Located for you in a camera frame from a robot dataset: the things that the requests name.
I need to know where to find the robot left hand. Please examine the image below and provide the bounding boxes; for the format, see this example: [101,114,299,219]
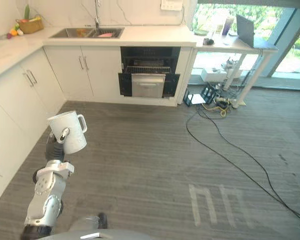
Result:
[45,126,71,164]

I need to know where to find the white cup with handle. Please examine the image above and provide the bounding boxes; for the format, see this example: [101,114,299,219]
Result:
[46,111,88,155]

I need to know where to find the white cabinet door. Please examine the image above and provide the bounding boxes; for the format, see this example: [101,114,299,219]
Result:
[43,45,95,101]
[19,48,66,123]
[80,45,123,97]
[0,63,52,141]

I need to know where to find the dishwasher door with steel panel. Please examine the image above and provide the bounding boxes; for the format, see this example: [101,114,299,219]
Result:
[117,71,181,99]

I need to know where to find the steel kitchen sink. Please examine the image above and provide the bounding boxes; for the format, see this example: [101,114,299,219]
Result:
[49,26,126,40]

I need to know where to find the black built-in dishwasher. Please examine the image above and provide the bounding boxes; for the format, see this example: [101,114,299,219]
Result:
[117,45,182,99]

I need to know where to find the grey robot torso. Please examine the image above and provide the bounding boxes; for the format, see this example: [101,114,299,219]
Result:
[49,212,152,240]

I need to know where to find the woven basket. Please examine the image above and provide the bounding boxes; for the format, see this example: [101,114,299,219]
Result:
[15,16,45,35]

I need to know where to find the chrome faucet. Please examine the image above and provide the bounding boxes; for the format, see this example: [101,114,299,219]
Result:
[93,0,101,29]

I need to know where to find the black crate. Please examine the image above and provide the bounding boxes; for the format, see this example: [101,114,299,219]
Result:
[200,83,218,104]

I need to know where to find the white box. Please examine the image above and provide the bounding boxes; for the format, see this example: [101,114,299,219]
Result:
[200,67,229,82]

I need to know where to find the white side table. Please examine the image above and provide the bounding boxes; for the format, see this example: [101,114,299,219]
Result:
[191,31,279,109]

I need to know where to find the purple tumbler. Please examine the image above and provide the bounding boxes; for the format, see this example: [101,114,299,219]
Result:
[221,17,235,36]

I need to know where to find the dark laptop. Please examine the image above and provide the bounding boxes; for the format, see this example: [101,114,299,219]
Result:
[235,13,256,49]

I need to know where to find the wire dish rack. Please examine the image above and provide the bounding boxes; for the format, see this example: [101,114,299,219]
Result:
[121,64,172,76]

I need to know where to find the yellow cables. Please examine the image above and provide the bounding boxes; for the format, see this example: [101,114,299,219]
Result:
[201,96,238,118]

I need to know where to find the black floor cable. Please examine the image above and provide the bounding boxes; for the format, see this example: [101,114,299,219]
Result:
[185,108,300,229]

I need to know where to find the white wall device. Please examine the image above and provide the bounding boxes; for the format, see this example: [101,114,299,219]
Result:
[160,0,184,12]

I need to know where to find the dark window frame post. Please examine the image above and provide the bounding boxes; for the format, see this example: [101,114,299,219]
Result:
[266,7,300,79]

